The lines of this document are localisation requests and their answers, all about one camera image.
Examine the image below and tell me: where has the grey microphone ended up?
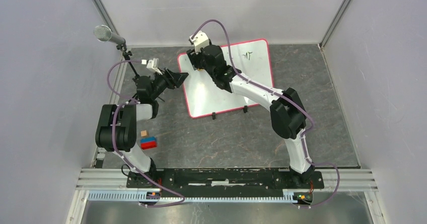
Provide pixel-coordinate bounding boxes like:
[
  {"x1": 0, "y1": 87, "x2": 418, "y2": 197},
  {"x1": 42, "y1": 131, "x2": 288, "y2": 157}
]
[{"x1": 93, "y1": 25, "x2": 126, "y2": 45}]

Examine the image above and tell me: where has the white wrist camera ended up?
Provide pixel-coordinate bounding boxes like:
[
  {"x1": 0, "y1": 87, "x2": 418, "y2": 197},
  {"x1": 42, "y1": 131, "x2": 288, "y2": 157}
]
[
  {"x1": 189, "y1": 30, "x2": 210, "y2": 54},
  {"x1": 141, "y1": 58, "x2": 163, "y2": 75}
]

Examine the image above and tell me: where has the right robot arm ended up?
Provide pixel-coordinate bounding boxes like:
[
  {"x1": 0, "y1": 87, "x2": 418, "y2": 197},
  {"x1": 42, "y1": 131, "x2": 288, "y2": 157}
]
[{"x1": 186, "y1": 44, "x2": 315, "y2": 188}]

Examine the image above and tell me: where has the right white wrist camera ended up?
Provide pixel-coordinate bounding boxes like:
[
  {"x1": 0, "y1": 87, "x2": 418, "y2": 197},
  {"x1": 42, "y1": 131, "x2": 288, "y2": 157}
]
[{"x1": 189, "y1": 30, "x2": 210, "y2": 54}]

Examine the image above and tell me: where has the aluminium rail frame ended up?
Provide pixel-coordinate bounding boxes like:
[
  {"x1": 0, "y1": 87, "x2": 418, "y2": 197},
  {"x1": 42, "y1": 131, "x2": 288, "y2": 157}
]
[{"x1": 66, "y1": 167, "x2": 386, "y2": 223}]

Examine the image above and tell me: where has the red block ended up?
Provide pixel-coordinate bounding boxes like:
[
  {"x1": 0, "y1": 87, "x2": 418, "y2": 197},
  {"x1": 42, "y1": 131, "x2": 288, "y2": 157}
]
[{"x1": 140, "y1": 141, "x2": 157, "y2": 150}]

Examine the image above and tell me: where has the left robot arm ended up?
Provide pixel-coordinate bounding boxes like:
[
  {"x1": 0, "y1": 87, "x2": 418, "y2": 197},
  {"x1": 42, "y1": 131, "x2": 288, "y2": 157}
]
[{"x1": 95, "y1": 68, "x2": 189, "y2": 188}]

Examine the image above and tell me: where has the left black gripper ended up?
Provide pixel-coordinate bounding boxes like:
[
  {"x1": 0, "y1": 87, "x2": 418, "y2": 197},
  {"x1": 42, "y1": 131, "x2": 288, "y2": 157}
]
[{"x1": 150, "y1": 67, "x2": 189, "y2": 100}]

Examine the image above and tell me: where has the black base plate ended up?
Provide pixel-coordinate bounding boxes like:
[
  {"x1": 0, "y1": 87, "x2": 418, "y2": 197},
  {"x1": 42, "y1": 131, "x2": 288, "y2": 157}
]
[{"x1": 126, "y1": 168, "x2": 325, "y2": 200}]

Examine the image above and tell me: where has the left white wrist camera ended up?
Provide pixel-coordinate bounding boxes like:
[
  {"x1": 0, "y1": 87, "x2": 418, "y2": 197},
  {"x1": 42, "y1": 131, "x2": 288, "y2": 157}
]
[{"x1": 141, "y1": 58, "x2": 163, "y2": 75}]

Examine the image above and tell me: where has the pink framed whiteboard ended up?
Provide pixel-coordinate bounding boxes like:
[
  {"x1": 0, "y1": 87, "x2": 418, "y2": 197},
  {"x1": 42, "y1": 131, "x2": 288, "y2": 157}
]
[{"x1": 177, "y1": 39, "x2": 274, "y2": 118}]

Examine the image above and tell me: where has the blue block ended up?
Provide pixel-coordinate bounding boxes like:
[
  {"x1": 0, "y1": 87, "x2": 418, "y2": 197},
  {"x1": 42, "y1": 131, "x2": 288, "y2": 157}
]
[{"x1": 140, "y1": 136, "x2": 157, "y2": 144}]

